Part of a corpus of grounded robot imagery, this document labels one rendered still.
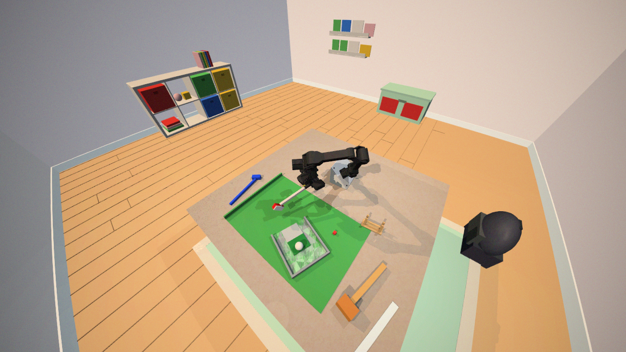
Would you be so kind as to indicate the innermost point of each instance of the white flat bar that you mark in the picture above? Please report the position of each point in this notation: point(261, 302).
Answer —
point(376, 330)

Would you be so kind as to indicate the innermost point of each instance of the blue putter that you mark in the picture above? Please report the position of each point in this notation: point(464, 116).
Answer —
point(254, 178)

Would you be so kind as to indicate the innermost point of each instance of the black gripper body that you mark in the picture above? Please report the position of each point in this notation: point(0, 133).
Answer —
point(316, 182)

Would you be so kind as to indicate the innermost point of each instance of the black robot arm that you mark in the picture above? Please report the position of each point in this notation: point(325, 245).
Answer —
point(312, 159)

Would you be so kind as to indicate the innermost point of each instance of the green putting mat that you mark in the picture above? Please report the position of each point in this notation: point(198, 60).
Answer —
point(256, 221)

